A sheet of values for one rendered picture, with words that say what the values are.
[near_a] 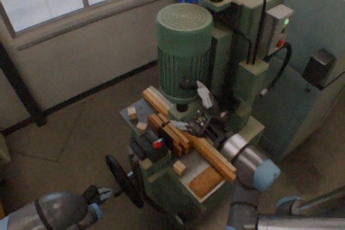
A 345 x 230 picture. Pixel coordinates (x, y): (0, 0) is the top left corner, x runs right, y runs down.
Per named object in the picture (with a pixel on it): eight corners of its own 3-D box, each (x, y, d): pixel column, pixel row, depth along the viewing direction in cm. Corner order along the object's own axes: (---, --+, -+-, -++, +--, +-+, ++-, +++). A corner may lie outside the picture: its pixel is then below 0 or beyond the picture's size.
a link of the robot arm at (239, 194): (226, 209, 72) (233, 197, 63) (231, 176, 79) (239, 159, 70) (252, 216, 70) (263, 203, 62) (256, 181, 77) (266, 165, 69)
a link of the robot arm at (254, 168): (257, 199, 63) (267, 185, 56) (227, 170, 68) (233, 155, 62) (276, 180, 66) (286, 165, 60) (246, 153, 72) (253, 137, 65)
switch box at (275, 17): (255, 48, 96) (265, 11, 84) (270, 39, 100) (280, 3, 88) (268, 56, 93) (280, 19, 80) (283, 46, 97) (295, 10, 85)
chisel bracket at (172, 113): (167, 121, 115) (167, 109, 108) (191, 106, 121) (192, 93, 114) (178, 132, 111) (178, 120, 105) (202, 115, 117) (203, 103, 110)
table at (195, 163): (105, 128, 130) (102, 121, 125) (153, 99, 143) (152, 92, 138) (182, 222, 99) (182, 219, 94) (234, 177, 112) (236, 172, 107)
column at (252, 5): (192, 111, 142) (201, -17, 88) (220, 92, 152) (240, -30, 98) (221, 137, 131) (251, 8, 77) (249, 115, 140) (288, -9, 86)
